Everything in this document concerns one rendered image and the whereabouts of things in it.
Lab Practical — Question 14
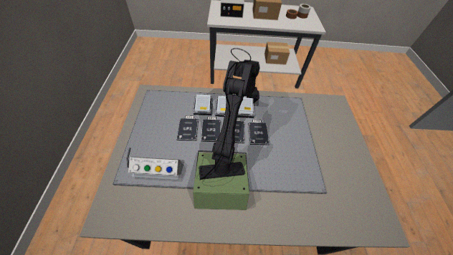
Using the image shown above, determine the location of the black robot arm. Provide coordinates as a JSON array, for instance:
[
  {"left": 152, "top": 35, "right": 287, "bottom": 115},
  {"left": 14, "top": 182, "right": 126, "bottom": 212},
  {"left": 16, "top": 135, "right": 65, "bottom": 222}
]
[{"left": 199, "top": 61, "right": 260, "bottom": 179}]

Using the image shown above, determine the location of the white button panel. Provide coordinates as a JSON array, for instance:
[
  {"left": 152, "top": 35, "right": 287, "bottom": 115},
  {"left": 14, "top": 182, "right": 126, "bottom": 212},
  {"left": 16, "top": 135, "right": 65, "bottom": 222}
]
[{"left": 126, "top": 148, "right": 182, "bottom": 180}]

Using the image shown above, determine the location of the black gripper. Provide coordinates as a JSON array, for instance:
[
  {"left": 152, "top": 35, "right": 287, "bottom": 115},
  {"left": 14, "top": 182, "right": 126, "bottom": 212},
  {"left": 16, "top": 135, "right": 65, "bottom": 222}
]
[{"left": 247, "top": 85, "right": 259, "bottom": 104}]

